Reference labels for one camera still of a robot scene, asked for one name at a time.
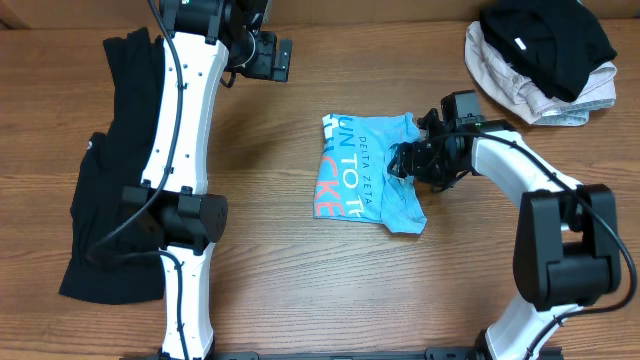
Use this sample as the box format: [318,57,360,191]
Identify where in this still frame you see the beige button shirt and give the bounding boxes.
[464,21,617,127]

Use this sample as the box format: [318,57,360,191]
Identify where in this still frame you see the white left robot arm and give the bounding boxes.
[122,0,292,359]

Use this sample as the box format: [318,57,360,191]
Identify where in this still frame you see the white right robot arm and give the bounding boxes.
[387,90,630,360]

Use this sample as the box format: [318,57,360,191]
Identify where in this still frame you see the light blue t-shirt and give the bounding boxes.
[314,113,427,234]

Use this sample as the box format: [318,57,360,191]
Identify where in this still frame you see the black garment on left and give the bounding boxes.
[59,28,164,305]

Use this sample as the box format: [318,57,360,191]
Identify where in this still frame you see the black garment on pile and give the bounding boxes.
[479,0,617,102]

